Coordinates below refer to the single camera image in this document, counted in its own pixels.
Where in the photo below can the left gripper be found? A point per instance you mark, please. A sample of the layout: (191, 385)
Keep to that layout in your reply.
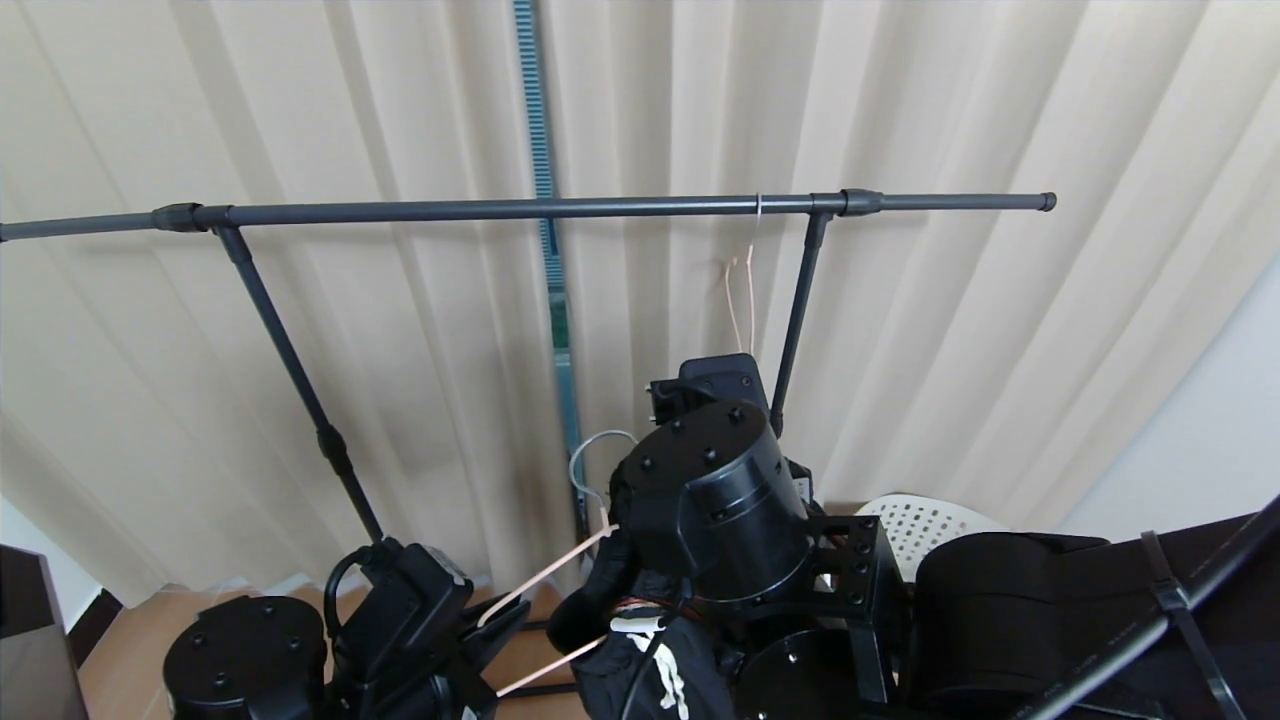
(400, 690)

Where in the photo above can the pink clothes hanger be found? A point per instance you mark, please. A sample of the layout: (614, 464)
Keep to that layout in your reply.
(545, 575)
(750, 300)

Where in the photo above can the black shorts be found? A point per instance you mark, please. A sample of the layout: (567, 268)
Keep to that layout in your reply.
(600, 680)

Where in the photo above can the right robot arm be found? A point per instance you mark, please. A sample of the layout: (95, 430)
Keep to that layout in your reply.
(730, 500)

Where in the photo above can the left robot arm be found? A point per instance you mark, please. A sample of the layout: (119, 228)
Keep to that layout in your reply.
(240, 660)

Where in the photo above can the black clothes rack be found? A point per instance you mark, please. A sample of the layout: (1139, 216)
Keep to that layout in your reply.
(450, 210)

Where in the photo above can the white laundry basket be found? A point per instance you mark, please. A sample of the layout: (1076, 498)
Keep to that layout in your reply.
(930, 530)

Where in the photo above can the window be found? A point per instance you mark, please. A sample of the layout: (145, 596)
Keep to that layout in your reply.
(540, 130)

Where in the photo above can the beige curtain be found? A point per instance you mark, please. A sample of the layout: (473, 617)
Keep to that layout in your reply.
(250, 100)
(950, 100)

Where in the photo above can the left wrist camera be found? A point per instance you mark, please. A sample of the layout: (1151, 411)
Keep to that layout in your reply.
(410, 590)

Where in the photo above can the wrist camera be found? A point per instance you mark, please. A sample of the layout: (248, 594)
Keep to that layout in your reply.
(715, 385)
(410, 590)

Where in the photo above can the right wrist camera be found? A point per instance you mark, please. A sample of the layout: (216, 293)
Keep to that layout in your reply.
(715, 385)

